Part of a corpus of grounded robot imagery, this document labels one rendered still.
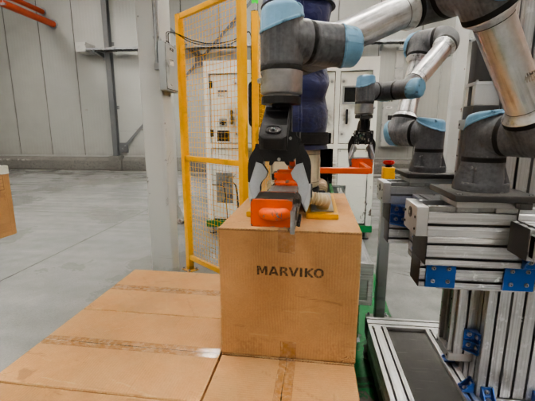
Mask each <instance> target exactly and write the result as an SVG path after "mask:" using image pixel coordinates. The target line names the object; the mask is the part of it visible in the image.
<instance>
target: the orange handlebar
mask: <svg viewBox="0 0 535 401"><path fill-rule="evenodd" d="M359 167H360V168H355V167H320V173H344V174H371V173H372V172H373V168H371V167H370V166H368V165H367V164H365V163H364V162H360V163H359ZM274 185H291V186H298V185H297V183H296V181H290V180H279V181H275V183H274ZM259 216H260V218H262V219H264V220H270V221H281V220H287V219H289V218H290V211H289V210H288V209H287V208H261V209H260V210H259Z"/></svg>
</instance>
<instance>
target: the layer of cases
mask: <svg viewBox="0 0 535 401"><path fill-rule="evenodd" d="M0 401H360V399H359V393H358V388H357V378H356V373H355V368H354V364H343V363H333V362H323V361H314V360H296V359H286V358H276V357H267V356H249V355H239V354H229V353H222V347H221V292H220V275H219V274H205V273H191V272H177V271H149V270H134V271H132V272H131V273H130V274H129V275H128V276H126V277H125V278H123V279H122V280H121V281H119V282H118V283H117V284H115V285H114V286H113V287H112V288H111V289H109V290H108V291H106V292H105V293H104V294H102V295H101V296H100V297H98V298H97V299H96V300H95V301H94V302H92V303H91V304H89V305H88V306H86V307H85V308H84V310H81V311H80V312H79V313H78V314H76V315H75V316H74V317H72V318H71V319H70V320H68V321H67V322H65V323H64V324H63V325H62V326H61V327H59V328H58V329H56V330H55V331H54V332H53V333H51V334H50V335H48V336H47V337H46V338H45V339H44V340H42V341H41V342H39V343H38V344H37V345H35V346H34V347H33V348H31V349H30V350H29V351H28V352H26V353H25V354H24V355H23V356H21V357H20V358H18V359H17V360H15V361H14V362H13V363H12V364H11V365H9V366H8V367H7V368H5V369H4V370H3V371H1V372H0Z"/></svg>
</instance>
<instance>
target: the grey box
mask: <svg viewBox="0 0 535 401"><path fill-rule="evenodd" d="M158 66H159V81H160V90H162V91H167V92H170V93H178V64H177V49H176V47H174V46H172V45H171V44H169V43H168V42H166V41H158Z"/></svg>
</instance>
